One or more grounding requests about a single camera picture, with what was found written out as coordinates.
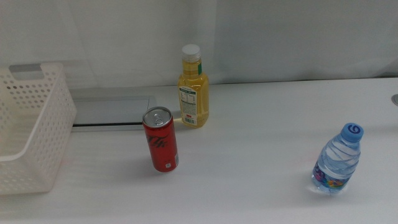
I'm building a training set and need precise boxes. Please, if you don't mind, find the red soda can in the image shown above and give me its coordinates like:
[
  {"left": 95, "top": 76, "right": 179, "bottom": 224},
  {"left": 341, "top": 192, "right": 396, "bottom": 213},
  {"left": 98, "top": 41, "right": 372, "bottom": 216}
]
[{"left": 142, "top": 106, "right": 180, "bottom": 173}]

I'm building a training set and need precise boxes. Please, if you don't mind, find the clear water bottle blue cap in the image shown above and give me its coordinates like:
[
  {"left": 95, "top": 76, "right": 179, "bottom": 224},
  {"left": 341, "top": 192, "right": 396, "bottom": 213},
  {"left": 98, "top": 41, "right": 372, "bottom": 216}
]
[{"left": 310, "top": 122, "right": 364, "bottom": 196}]

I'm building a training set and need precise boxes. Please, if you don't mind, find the yellow juice bottle white cap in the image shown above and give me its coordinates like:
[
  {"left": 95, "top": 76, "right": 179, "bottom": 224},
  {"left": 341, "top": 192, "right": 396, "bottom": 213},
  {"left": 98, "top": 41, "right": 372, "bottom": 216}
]
[{"left": 177, "top": 44, "right": 210, "bottom": 129}]

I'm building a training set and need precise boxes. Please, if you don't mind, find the white fabric backdrop curtain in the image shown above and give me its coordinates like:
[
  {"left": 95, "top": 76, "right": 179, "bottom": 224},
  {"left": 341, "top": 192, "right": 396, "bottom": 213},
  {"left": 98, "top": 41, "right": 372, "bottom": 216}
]
[{"left": 0, "top": 0, "right": 398, "bottom": 90}]

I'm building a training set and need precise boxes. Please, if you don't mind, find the silver table cable hatch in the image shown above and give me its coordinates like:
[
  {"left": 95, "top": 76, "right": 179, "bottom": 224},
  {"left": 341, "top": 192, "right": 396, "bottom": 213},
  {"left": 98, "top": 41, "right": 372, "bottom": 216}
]
[{"left": 70, "top": 95, "right": 158, "bottom": 133}]

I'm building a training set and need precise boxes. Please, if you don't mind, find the white perforated plastic basket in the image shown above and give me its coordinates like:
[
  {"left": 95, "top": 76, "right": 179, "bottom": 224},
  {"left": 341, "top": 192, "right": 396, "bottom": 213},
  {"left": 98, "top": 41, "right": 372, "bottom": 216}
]
[{"left": 0, "top": 62, "right": 78, "bottom": 196}]

